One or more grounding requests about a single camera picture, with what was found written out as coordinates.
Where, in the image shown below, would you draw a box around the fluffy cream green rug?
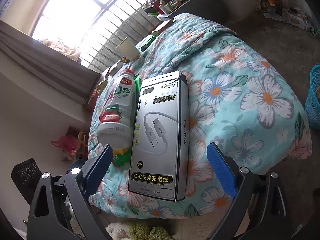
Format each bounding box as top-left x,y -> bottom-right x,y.
106,222 -> 174,240

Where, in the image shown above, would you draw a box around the grey curtain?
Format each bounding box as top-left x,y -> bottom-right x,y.
1,21 -> 100,105

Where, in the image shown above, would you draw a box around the red gift bag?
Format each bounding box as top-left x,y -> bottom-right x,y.
51,126 -> 88,161

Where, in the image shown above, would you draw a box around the silver charging cable box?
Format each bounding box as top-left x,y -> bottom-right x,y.
128,71 -> 189,202

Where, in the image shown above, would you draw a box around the white strawberry drink bottle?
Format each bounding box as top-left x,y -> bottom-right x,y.
97,69 -> 136,148

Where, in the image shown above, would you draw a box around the floral blue quilt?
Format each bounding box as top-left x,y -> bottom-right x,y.
89,13 -> 312,219

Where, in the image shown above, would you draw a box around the grey side cabinet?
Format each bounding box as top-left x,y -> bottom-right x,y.
157,0 -> 230,24

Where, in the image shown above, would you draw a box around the blue plastic waste basket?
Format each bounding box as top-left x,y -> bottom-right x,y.
305,64 -> 319,130

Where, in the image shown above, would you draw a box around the white flat box with cables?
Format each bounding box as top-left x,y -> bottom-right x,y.
263,8 -> 312,30

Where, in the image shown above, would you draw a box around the black orange snack bags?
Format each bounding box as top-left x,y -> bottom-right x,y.
260,0 -> 283,16

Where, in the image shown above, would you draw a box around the white paper cup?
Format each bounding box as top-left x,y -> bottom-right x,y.
115,37 -> 140,61

